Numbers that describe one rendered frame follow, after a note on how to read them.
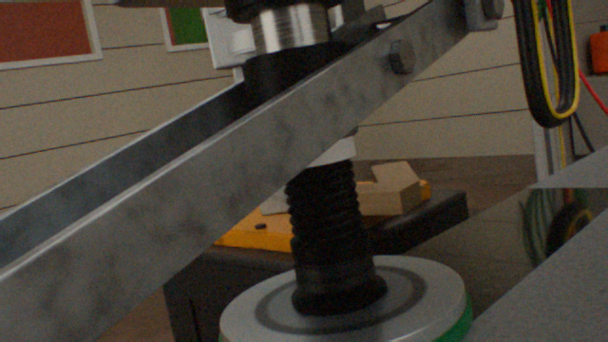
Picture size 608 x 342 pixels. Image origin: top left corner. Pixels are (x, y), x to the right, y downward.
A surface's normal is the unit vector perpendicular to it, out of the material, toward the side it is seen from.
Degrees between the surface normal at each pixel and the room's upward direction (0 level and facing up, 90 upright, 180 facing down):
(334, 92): 90
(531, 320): 0
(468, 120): 90
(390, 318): 0
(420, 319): 0
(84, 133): 90
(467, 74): 90
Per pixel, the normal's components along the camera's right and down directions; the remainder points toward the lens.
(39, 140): 0.62, 0.00
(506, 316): -0.18, -0.97
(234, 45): -0.61, 0.22
